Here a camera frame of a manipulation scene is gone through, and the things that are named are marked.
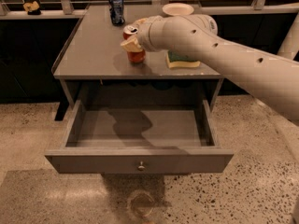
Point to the grey cabinet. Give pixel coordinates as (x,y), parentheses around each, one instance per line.
(97,77)

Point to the small yellow black object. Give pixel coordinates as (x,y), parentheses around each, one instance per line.
(32,8)

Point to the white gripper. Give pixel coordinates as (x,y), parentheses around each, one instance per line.
(145,37)

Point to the red coke can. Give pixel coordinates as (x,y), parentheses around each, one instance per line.
(133,57)

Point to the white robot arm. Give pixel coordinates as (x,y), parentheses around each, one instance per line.
(272,79)

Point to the open grey top drawer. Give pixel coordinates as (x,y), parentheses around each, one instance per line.
(179,144)

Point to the green yellow sponge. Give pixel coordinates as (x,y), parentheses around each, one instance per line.
(176,61)

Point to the blue soda can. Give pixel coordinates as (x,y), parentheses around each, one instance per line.
(116,9)

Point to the white ceramic bowl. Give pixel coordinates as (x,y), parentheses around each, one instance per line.
(177,9)

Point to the brass drawer knob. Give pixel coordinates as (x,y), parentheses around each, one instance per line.
(141,167)

